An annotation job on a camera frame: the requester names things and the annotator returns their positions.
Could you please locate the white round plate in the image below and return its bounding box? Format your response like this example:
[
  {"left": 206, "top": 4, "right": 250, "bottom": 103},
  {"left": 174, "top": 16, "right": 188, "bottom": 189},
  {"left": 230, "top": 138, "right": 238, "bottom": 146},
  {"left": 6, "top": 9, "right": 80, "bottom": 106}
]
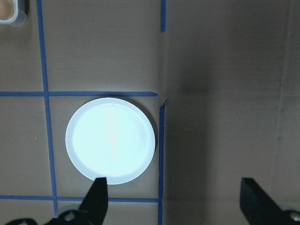
[{"left": 65, "top": 97, "right": 156, "bottom": 185}]

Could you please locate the clear plastic egg box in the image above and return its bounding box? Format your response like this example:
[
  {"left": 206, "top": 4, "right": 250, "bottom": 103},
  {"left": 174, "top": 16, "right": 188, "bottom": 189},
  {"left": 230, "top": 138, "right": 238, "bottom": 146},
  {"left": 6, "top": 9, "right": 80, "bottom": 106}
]
[{"left": 0, "top": 0, "right": 28, "bottom": 27}]

